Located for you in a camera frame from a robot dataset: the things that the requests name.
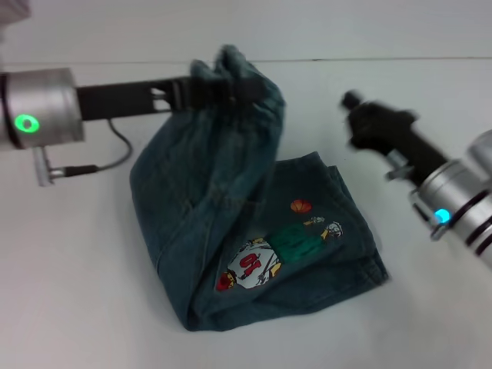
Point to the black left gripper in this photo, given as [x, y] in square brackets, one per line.
[115, 100]

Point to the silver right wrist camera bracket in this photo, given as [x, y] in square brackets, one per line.
[399, 165]

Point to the blue denim shorts with print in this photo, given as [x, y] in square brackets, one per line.
[215, 215]

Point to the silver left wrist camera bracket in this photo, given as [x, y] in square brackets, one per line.
[46, 169]

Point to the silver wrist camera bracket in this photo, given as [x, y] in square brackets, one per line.
[46, 169]
[399, 165]

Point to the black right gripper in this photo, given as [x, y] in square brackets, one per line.
[396, 132]

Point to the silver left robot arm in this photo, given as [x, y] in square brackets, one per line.
[42, 107]

